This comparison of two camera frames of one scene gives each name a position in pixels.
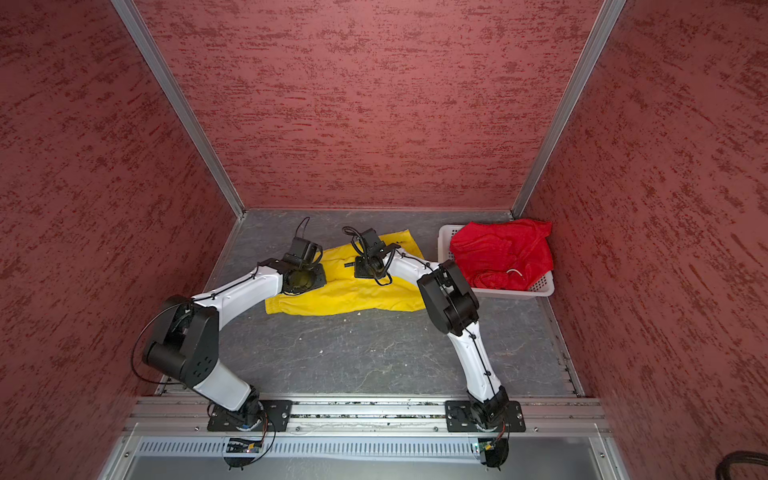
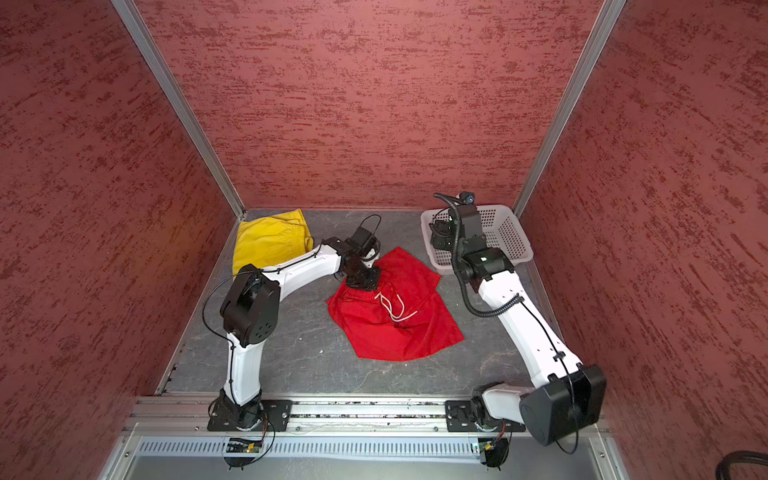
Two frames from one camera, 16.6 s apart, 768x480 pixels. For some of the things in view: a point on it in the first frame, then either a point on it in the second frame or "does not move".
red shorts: [505, 254] -> [404, 318]
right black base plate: [460, 417] does not move
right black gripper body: [366, 267] -> [444, 239]
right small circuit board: [485, 446] does not move
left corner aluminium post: [150, 44] does not move
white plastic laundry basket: [543, 287] -> [498, 223]
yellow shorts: [346, 293] -> [268, 242]
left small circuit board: [242, 445] does not move
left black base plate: [253, 416] does not move
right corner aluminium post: [610, 12] does not move
